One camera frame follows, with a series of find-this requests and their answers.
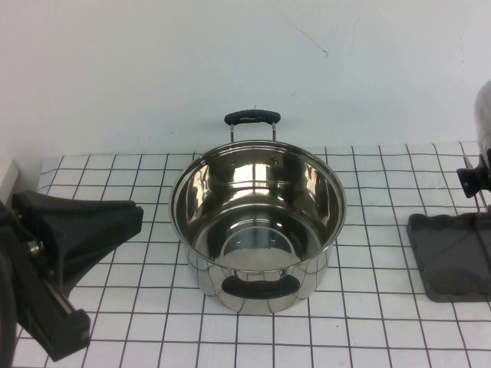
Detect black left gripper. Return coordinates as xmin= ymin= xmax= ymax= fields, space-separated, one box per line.
xmin=0 ymin=190 xmax=145 ymax=363

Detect white box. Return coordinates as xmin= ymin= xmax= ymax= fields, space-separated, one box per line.
xmin=0 ymin=159 xmax=21 ymax=200

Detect stainless steel pot black handles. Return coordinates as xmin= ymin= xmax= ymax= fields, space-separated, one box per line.
xmin=168 ymin=109 xmax=348 ymax=315

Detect steel pot lid black knob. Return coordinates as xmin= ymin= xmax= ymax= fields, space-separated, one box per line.
xmin=456 ymin=78 xmax=491 ymax=199

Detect white black grid tablecloth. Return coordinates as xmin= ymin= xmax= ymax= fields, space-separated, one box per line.
xmin=0 ymin=141 xmax=491 ymax=368

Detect grey lid rack wire frame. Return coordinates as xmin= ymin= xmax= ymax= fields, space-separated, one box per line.
xmin=406 ymin=153 xmax=491 ymax=304

